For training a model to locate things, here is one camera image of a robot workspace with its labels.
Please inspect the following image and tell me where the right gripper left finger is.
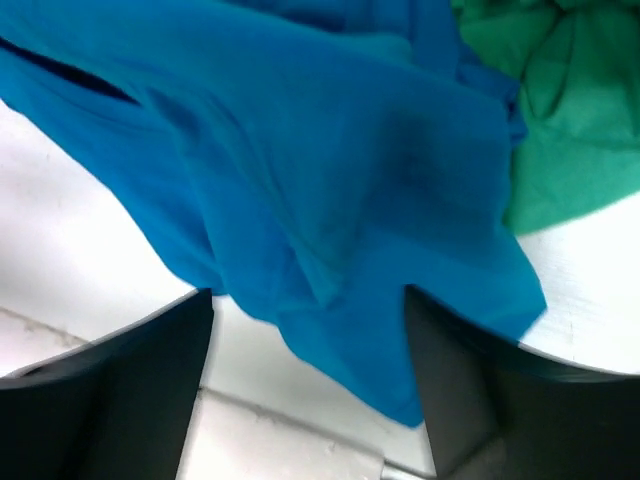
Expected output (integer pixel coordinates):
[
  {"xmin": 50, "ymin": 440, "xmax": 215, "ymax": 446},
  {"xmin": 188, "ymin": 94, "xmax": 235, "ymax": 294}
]
[{"xmin": 1, "ymin": 289, "xmax": 214, "ymax": 480}]

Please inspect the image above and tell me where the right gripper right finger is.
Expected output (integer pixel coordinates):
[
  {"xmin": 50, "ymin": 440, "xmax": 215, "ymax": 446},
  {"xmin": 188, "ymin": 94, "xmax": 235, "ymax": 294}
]
[{"xmin": 405, "ymin": 287, "xmax": 639, "ymax": 480}]

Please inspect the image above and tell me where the blue t shirt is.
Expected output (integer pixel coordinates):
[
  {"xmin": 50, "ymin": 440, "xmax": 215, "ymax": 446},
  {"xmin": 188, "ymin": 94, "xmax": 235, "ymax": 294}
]
[{"xmin": 1, "ymin": 1, "xmax": 546, "ymax": 427}]

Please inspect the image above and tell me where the green t shirt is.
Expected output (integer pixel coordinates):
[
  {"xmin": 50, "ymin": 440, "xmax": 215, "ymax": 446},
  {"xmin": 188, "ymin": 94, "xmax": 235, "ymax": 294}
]
[{"xmin": 452, "ymin": 1, "xmax": 639, "ymax": 235}]

